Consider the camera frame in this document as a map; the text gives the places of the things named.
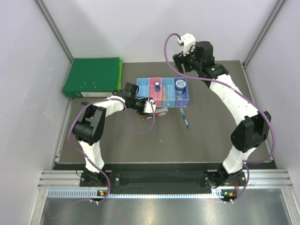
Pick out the small blue capped bottle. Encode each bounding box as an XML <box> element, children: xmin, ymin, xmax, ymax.
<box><xmin>155</xmin><ymin>82</ymin><xmax>160</xmax><ymax>92</ymax></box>

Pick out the blue capped glue stick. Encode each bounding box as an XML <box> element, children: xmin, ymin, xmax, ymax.
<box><xmin>155</xmin><ymin>107</ymin><xmax>168</xmax><ymax>114</ymax></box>

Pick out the light green plastic folder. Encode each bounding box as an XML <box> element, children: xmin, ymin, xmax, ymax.
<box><xmin>117</xmin><ymin>60</ymin><xmax>123</xmax><ymax>83</ymax></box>

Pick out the red pen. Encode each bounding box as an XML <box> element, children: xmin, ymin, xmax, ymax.
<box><xmin>142</xmin><ymin>112</ymin><xmax>166</xmax><ymax>121</ymax></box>

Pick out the light blue end bin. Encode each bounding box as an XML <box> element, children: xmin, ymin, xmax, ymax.
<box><xmin>136</xmin><ymin>78</ymin><xmax>149</xmax><ymax>98</ymax></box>

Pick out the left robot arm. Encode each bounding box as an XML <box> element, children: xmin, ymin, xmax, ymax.
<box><xmin>70</xmin><ymin>83</ymin><xmax>156</xmax><ymax>187</ymax></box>

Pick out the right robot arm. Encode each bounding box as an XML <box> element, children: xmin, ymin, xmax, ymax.
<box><xmin>173</xmin><ymin>39</ymin><xmax>271</xmax><ymax>187</ymax></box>

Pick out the pink orange highlighter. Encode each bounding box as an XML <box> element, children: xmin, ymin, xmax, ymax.
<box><xmin>163</xmin><ymin>87</ymin><xmax>167</xmax><ymax>100</ymax></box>

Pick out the blue round tape dispenser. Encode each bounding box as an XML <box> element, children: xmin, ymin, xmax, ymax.
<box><xmin>175</xmin><ymin>79</ymin><xmax>187</xmax><ymax>95</ymax></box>

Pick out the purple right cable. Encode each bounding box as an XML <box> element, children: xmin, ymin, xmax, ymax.
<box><xmin>163</xmin><ymin>33</ymin><xmax>277</xmax><ymax>204</ymax></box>

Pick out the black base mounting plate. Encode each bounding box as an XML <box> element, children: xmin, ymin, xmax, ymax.
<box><xmin>79</xmin><ymin>163</ymin><xmax>246</xmax><ymax>195</ymax></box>

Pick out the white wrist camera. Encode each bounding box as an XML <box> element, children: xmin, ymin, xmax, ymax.
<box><xmin>177</xmin><ymin>33</ymin><xmax>196</xmax><ymax>56</ymax></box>
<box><xmin>143</xmin><ymin>97</ymin><xmax>157</xmax><ymax>114</ymax></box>

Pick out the purple plastic bin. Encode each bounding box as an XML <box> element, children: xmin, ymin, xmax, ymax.
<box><xmin>174</xmin><ymin>77</ymin><xmax>189</xmax><ymax>108</ymax></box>

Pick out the aluminium rail frame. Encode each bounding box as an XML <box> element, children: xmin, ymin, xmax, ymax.
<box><xmin>37</xmin><ymin>169</ymin><xmax>293</xmax><ymax>188</ymax></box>

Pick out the dark green ring binder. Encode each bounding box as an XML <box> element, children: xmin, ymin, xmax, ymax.
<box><xmin>62</xmin><ymin>58</ymin><xmax>121</xmax><ymax>98</ymax></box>

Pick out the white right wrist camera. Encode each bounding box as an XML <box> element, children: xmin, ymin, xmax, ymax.
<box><xmin>177</xmin><ymin>33</ymin><xmax>196</xmax><ymax>56</ymax></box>

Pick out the slotted cable duct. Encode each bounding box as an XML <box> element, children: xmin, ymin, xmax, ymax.
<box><xmin>46</xmin><ymin>189</ymin><xmax>235</xmax><ymax>199</ymax></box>

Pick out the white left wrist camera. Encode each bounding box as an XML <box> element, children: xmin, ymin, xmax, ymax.
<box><xmin>143</xmin><ymin>97</ymin><xmax>157</xmax><ymax>114</ymax></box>

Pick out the blue pen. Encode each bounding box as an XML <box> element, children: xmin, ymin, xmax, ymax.
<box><xmin>180</xmin><ymin>107</ymin><xmax>190</xmax><ymax>130</ymax></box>

